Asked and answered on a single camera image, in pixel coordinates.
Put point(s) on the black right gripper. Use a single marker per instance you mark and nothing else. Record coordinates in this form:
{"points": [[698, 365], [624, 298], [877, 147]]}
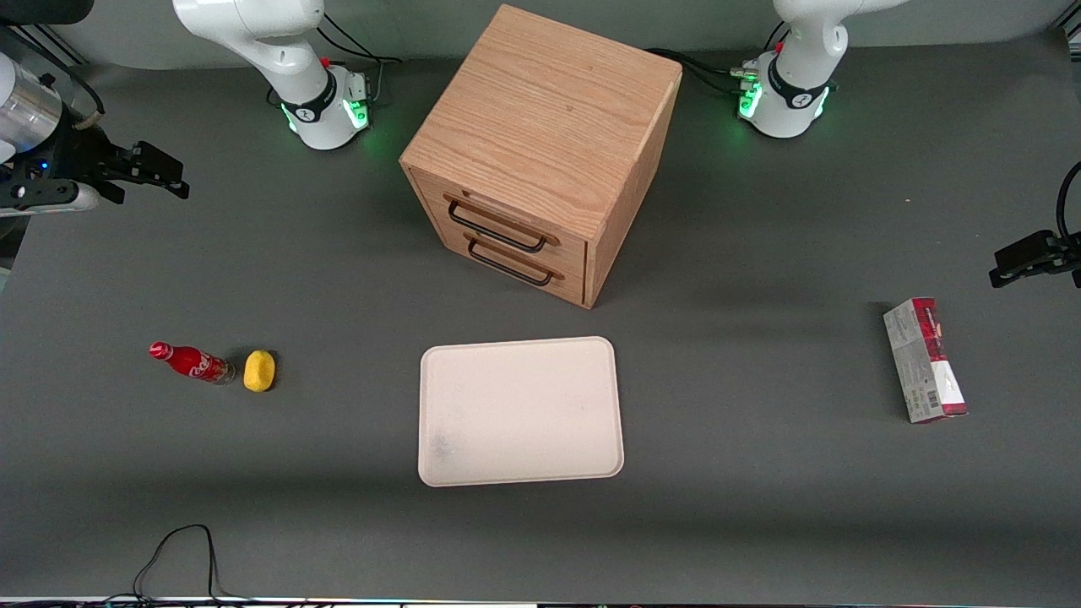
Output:
{"points": [[82, 155]]}

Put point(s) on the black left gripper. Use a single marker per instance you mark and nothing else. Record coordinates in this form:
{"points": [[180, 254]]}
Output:
{"points": [[1050, 251]]}

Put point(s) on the red coke bottle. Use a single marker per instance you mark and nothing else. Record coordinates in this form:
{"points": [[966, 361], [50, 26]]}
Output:
{"points": [[192, 363]]}

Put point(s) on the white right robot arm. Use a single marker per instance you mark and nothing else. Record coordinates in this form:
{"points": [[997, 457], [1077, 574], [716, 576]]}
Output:
{"points": [[279, 51]]}

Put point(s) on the beige plastic tray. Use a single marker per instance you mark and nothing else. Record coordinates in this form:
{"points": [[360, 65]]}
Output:
{"points": [[524, 405]]}

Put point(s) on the red and grey carton box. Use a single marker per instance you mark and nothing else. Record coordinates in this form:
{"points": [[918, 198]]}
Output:
{"points": [[925, 363]]}

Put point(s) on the wooden drawer front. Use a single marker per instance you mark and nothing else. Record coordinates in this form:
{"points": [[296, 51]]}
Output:
{"points": [[557, 283], [507, 215]]}

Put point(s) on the oak wooden drawer cabinet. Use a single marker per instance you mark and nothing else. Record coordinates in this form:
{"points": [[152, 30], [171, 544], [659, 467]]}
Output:
{"points": [[549, 110]]}

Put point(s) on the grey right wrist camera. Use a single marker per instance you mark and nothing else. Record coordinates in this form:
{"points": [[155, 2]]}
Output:
{"points": [[59, 201]]}

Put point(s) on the aluminium frame rail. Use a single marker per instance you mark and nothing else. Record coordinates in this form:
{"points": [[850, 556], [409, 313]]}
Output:
{"points": [[51, 46]]}

